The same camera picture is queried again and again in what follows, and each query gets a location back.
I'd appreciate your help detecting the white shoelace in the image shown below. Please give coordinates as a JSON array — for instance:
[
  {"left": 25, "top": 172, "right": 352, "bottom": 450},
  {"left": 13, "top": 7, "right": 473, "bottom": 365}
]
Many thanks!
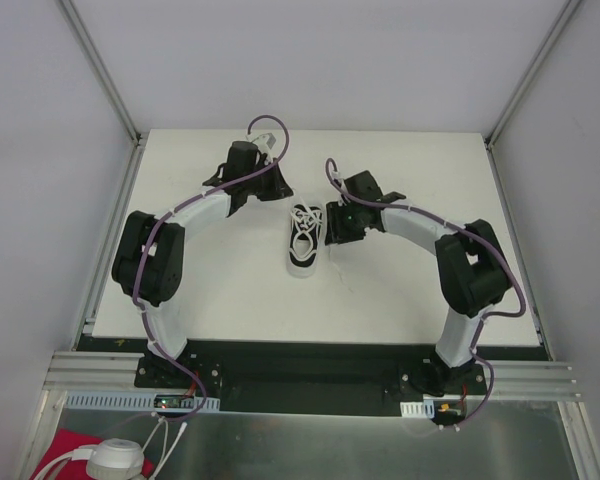
[{"left": 289, "top": 197, "right": 355, "bottom": 294}]

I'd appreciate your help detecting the white bottle cap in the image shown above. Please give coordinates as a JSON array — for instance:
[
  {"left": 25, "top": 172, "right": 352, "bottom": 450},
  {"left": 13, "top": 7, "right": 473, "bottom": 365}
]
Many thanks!
[{"left": 86, "top": 438, "right": 145, "bottom": 479}]

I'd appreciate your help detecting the white cable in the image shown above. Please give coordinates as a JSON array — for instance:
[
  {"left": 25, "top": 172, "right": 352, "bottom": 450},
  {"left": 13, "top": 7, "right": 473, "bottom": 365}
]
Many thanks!
[{"left": 32, "top": 418, "right": 189, "bottom": 480}]

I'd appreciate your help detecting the aluminium corner post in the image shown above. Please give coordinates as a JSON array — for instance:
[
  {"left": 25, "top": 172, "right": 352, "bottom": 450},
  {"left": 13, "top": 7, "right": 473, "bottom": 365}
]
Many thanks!
[
  {"left": 55, "top": 0, "right": 143, "bottom": 145},
  {"left": 483, "top": 0, "right": 585, "bottom": 147}
]

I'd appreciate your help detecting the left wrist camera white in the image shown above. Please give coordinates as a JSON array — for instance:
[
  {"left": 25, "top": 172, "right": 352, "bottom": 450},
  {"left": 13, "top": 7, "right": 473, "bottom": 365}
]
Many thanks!
[{"left": 246, "top": 132, "right": 277, "bottom": 156}]

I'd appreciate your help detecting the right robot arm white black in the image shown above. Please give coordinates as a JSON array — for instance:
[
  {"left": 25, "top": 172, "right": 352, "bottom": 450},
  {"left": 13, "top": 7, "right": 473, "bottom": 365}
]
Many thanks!
[{"left": 325, "top": 167, "right": 513, "bottom": 397}]

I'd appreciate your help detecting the left aluminium corner post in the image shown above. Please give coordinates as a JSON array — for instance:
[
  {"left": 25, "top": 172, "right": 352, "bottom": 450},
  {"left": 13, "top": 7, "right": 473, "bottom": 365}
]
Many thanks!
[{"left": 55, "top": 0, "right": 143, "bottom": 145}]

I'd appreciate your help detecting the left grey cable duct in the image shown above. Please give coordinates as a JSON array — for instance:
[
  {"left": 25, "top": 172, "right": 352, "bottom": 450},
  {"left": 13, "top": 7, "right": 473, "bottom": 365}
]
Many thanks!
[{"left": 65, "top": 392, "right": 220, "bottom": 414}]

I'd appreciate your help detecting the right aluminium corner post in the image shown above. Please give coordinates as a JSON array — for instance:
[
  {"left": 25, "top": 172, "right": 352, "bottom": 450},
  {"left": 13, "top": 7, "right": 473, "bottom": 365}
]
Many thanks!
[{"left": 483, "top": 0, "right": 585, "bottom": 147}]

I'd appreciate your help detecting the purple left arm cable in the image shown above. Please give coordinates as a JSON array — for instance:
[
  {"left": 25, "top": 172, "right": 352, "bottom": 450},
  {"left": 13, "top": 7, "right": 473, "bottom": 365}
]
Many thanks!
[{"left": 129, "top": 114, "right": 290, "bottom": 419}]

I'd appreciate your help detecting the aluminium frame rail front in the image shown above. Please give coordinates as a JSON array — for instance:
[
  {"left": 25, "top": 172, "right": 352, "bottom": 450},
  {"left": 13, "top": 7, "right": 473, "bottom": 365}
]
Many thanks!
[{"left": 43, "top": 351, "right": 583, "bottom": 402}]

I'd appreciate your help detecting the red cloth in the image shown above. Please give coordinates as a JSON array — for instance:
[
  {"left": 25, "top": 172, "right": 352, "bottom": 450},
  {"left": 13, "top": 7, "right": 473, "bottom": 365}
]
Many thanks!
[{"left": 31, "top": 429, "right": 154, "bottom": 479}]

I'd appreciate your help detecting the grey cable duct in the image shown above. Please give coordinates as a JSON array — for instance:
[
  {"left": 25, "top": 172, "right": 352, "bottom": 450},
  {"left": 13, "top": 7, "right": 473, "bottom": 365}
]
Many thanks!
[
  {"left": 65, "top": 392, "right": 220, "bottom": 414},
  {"left": 400, "top": 399, "right": 436, "bottom": 419}
]

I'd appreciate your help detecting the right grey cable duct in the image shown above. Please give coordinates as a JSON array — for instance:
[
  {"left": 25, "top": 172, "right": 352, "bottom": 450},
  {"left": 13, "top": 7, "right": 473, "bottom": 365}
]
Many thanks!
[{"left": 400, "top": 399, "right": 436, "bottom": 419}]

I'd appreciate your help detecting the black white canvas sneaker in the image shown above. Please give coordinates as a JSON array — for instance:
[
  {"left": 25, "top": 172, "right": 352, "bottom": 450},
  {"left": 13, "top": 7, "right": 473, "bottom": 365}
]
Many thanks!
[{"left": 286, "top": 203, "right": 325, "bottom": 278}]

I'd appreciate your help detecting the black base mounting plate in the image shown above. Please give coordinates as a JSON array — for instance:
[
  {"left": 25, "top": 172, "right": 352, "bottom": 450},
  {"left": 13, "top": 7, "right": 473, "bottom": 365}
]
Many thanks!
[{"left": 134, "top": 341, "right": 486, "bottom": 417}]

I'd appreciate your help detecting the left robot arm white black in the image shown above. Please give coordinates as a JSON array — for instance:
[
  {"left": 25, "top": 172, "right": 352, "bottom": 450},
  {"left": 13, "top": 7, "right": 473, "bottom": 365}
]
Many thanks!
[{"left": 111, "top": 141, "right": 292, "bottom": 389}]

